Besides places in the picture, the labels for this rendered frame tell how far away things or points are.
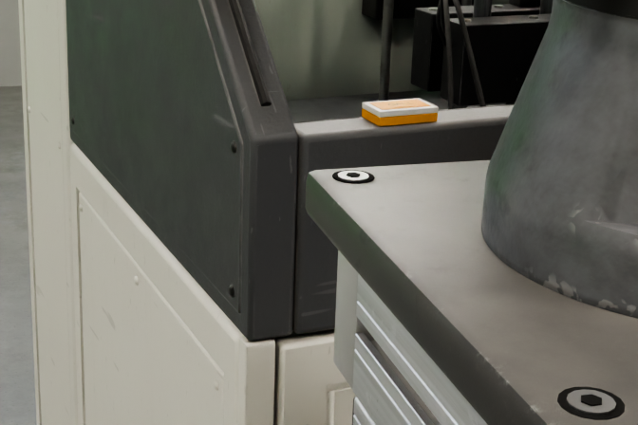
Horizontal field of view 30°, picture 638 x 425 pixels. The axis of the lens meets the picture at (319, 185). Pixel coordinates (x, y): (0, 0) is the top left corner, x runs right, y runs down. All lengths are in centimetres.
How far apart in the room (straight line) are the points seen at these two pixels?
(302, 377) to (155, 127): 27
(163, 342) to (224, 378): 17
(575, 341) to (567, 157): 6
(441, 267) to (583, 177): 6
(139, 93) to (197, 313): 22
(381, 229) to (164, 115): 63
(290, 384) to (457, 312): 58
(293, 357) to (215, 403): 10
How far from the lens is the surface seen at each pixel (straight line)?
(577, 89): 38
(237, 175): 87
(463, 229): 43
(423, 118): 90
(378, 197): 45
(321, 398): 95
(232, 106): 88
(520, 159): 39
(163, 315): 111
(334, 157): 87
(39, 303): 172
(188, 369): 106
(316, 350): 93
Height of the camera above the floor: 118
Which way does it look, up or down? 18 degrees down
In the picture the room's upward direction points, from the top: 2 degrees clockwise
